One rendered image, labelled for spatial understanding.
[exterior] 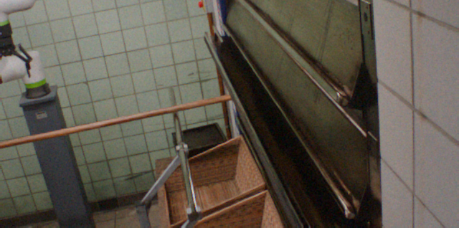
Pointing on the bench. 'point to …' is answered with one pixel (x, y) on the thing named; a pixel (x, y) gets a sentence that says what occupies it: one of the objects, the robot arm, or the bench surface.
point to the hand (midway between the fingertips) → (15, 77)
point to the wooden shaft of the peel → (115, 121)
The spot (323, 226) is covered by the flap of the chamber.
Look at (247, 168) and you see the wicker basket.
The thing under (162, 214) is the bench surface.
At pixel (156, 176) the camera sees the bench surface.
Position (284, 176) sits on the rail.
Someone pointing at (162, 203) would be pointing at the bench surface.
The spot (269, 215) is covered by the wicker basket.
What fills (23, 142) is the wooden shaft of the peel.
